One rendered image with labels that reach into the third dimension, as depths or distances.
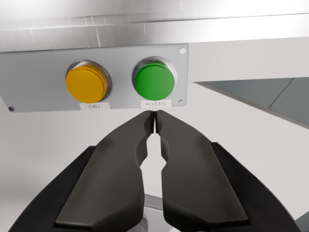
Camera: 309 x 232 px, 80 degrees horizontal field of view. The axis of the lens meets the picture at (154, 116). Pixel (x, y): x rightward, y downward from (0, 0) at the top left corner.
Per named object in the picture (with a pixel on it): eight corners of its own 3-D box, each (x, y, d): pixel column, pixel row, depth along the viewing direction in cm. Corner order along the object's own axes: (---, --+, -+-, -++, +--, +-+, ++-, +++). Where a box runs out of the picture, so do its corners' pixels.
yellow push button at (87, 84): (112, 95, 21) (108, 103, 20) (78, 96, 22) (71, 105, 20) (105, 60, 19) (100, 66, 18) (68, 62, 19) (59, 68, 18)
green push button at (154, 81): (173, 93, 21) (174, 101, 19) (138, 94, 21) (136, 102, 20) (173, 57, 19) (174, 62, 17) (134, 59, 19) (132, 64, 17)
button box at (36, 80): (181, 86, 26) (187, 108, 21) (36, 92, 27) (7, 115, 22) (182, 33, 23) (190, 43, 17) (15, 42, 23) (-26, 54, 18)
